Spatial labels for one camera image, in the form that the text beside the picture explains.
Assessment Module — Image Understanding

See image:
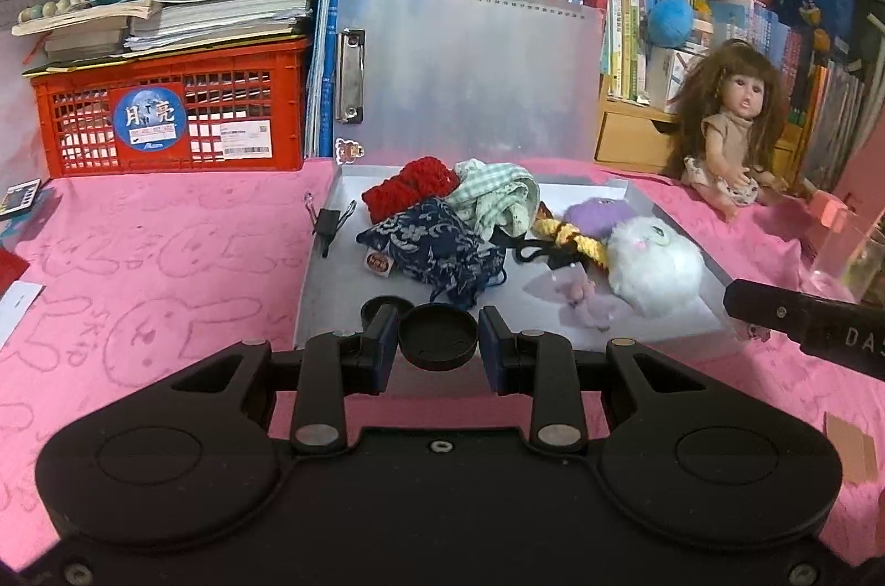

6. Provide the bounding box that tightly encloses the black round cap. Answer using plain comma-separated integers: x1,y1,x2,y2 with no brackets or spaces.
398,303,478,372
358,293,417,333

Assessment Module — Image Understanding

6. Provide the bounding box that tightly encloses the lilac organza bow clip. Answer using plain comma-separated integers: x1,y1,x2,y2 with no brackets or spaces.
523,264,633,331

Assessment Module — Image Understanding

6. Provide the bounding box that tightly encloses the black elastic hair band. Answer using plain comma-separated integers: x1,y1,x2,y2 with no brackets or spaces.
491,226,590,270

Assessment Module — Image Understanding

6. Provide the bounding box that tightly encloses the yellow red crochet band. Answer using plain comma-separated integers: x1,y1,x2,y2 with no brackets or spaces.
531,203,609,271

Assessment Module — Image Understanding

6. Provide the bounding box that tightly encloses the white fluffy scrunchie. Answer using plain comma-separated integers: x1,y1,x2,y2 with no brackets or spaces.
606,216,705,318

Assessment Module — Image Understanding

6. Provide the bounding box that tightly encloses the navy floral fabric scrunchie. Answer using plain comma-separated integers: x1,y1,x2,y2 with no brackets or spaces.
356,198,507,310

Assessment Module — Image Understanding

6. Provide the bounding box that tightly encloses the purple fluffy scrunchie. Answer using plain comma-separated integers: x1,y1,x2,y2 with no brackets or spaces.
563,198,636,241

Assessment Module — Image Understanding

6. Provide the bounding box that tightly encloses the green checkered scrunchie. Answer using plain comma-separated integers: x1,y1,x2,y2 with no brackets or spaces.
445,159,540,240

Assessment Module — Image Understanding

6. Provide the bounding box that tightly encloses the red crochet scrunchie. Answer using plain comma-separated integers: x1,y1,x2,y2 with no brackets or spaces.
362,156,461,225

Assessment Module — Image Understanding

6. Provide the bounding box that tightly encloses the clear glass mug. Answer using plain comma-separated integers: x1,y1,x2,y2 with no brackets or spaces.
803,210,883,303

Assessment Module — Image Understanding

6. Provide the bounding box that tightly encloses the brown cardboard piece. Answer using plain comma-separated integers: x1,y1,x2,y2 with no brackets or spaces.
824,414,879,486

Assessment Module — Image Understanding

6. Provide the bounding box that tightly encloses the pink house-shaped stand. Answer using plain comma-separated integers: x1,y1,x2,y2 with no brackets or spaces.
809,114,885,231

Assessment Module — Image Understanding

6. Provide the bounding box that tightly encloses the black binder clip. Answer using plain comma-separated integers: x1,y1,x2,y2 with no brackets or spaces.
303,192,357,258

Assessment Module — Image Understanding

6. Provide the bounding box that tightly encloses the pink towel table cover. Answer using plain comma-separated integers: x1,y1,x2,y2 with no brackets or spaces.
2,159,883,568

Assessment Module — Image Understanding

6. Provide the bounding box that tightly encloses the small cartoon sticker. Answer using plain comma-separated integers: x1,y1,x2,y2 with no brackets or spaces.
335,138,365,165

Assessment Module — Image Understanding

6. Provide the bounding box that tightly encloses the wooden drawer organizer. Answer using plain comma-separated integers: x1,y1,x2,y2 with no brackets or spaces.
592,73,807,180

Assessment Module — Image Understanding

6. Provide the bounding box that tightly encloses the brown-haired baby doll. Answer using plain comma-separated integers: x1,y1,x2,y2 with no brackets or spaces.
674,39,788,222

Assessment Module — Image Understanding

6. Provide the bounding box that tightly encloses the red plastic crate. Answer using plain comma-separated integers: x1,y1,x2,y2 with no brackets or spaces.
29,36,310,178

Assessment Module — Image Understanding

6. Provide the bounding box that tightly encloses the translucent plastic clipboard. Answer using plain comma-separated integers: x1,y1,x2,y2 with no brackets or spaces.
331,0,603,167

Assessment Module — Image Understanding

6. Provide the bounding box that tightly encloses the red booklet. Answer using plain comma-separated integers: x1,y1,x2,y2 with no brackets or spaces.
0,247,30,297

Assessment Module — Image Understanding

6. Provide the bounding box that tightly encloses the blue cardboard box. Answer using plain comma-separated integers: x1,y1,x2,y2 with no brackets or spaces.
773,0,855,61

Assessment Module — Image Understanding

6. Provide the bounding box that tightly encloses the small calculator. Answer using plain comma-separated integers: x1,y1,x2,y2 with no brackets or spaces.
0,178,42,220

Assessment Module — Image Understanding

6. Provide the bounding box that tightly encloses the blue pompom ball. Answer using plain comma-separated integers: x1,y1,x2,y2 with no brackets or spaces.
645,0,695,49

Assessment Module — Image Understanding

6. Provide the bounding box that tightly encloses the row of upright books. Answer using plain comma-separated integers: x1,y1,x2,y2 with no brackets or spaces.
303,0,873,194

